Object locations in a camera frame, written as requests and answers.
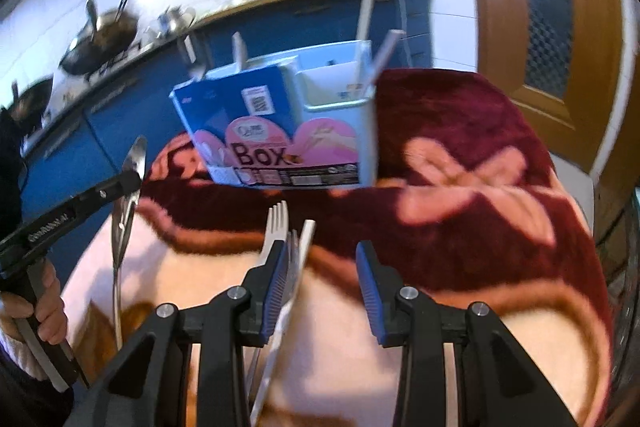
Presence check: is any person's left forearm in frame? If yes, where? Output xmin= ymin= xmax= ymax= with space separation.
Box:
xmin=0 ymin=324 xmax=76 ymax=427

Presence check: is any steel knife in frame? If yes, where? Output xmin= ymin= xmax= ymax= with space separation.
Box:
xmin=111 ymin=135 xmax=148 ymax=353

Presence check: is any white plastic utensil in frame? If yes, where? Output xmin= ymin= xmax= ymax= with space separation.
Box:
xmin=250 ymin=219 xmax=317 ymax=425

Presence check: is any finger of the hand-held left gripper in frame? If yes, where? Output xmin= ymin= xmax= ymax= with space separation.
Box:
xmin=75 ymin=169 xmax=143 ymax=220

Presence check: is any small dark wok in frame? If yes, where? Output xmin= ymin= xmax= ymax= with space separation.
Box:
xmin=10 ymin=79 xmax=55 ymax=122

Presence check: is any large dark wok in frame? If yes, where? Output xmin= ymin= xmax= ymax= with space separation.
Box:
xmin=59 ymin=14 xmax=140 ymax=75

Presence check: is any wooden door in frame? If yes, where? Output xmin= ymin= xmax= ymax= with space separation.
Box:
xmin=460 ymin=0 xmax=631 ymax=208

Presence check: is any steel ladle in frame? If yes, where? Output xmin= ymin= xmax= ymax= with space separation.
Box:
xmin=85 ymin=0 xmax=101 ymax=38

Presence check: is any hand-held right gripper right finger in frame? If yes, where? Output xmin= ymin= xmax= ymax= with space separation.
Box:
xmin=355 ymin=241 xmax=578 ymax=427

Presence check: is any grey plastic spoon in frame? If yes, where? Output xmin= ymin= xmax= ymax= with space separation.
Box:
xmin=231 ymin=32 xmax=249 ymax=72

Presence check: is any gas stove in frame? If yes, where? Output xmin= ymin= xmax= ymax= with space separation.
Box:
xmin=87 ymin=39 xmax=146 ymax=80

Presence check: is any wooden chopstick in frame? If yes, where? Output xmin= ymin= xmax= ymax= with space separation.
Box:
xmin=365 ymin=29 xmax=405 ymax=85
xmin=354 ymin=0 xmax=376 ymax=88

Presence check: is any person's left hand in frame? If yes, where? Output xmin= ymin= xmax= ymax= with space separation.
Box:
xmin=0 ymin=257 xmax=68 ymax=345

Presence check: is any floral fleece blanket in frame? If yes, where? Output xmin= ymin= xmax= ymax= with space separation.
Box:
xmin=60 ymin=68 xmax=616 ymax=427

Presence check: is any plain steel fork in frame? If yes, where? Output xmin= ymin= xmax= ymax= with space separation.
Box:
xmin=285 ymin=229 xmax=303 ymax=303

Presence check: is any steel kettle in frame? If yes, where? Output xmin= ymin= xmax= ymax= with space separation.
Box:
xmin=157 ymin=6 xmax=197 ymax=35

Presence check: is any metal fork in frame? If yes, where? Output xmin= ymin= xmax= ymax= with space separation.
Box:
xmin=257 ymin=200 xmax=291 ymax=268

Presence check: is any blue chopsticks box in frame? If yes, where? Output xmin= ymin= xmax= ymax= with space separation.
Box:
xmin=170 ymin=39 xmax=378 ymax=190

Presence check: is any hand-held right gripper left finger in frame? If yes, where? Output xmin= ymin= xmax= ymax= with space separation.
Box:
xmin=65 ymin=241 xmax=296 ymax=427

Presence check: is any white power cable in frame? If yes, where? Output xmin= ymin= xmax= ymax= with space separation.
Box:
xmin=390 ymin=0 xmax=416 ymax=68

